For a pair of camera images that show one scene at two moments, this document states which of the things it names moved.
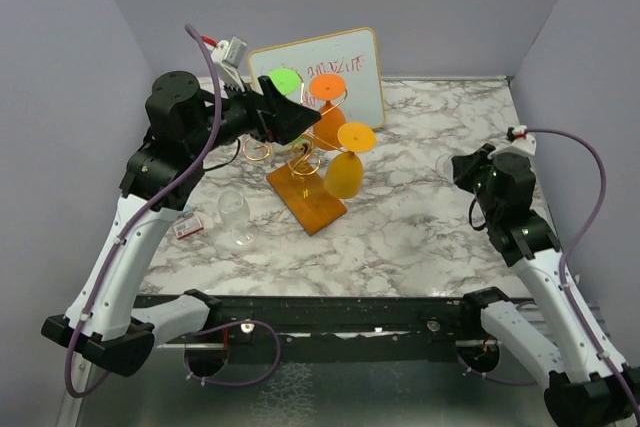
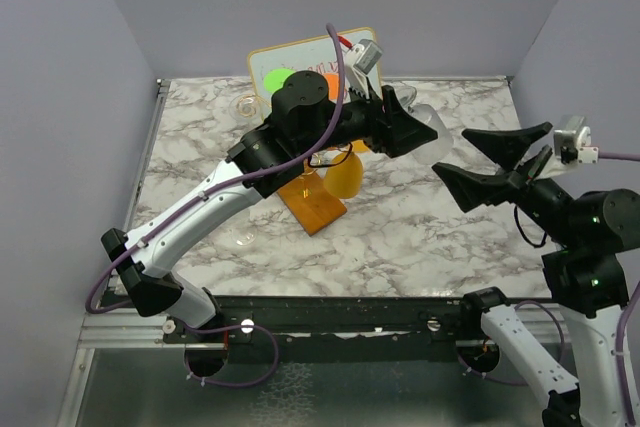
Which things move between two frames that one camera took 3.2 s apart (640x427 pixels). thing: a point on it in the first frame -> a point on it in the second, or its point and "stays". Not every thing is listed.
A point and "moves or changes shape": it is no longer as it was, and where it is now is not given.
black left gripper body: [239, 115] -> [359, 120]
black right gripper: [467, 164] -> [470, 185]
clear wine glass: [444, 166] moves or changes shape
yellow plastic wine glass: [344, 171] stays
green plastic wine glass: [287, 80] stays
